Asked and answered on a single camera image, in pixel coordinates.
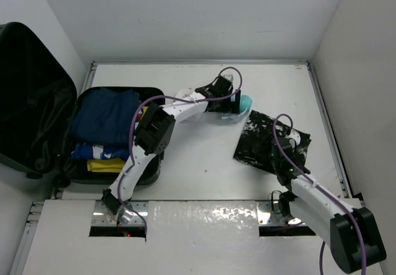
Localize teal cat-ear headphones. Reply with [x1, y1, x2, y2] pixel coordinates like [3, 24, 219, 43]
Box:
[221, 95, 252, 122]

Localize white cloth bundle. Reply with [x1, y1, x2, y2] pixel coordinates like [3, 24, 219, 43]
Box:
[174, 87, 202, 124]

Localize black white patterned garment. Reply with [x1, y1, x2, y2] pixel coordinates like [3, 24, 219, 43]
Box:
[233, 110, 311, 174]

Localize navy garment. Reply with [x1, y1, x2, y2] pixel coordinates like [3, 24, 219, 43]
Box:
[69, 88, 140, 147]

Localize yellow pants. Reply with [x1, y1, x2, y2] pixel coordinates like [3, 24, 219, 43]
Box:
[87, 158, 126, 173]

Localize blue white patterned shorts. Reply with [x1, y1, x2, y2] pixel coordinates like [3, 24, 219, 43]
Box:
[71, 106, 148, 161]

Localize black suitcase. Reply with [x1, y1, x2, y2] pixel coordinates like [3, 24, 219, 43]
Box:
[0, 21, 166, 186]

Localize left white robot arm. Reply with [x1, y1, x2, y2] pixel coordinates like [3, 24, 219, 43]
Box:
[102, 74, 241, 215]

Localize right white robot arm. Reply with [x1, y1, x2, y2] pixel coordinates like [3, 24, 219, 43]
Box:
[269, 137, 387, 274]

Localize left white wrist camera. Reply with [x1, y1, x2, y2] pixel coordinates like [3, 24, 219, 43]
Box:
[223, 74, 234, 83]

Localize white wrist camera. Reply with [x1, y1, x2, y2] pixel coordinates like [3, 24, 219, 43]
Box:
[223, 74, 234, 83]
[286, 129, 301, 148]

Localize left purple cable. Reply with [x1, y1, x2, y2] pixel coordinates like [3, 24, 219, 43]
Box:
[127, 66, 243, 235]

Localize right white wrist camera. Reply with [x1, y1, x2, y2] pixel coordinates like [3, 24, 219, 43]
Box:
[286, 129, 301, 148]

